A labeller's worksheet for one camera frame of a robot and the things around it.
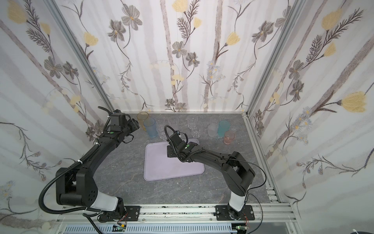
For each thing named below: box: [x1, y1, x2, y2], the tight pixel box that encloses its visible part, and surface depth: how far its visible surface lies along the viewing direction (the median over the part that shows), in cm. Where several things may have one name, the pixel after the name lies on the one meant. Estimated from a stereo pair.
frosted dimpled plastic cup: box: [207, 123, 219, 137], surface depth 111 cm
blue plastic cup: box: [143, 117, 159, 138], surface depth 103 cm
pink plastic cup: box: [223, 130, 236, 145], surface depth 103 cm
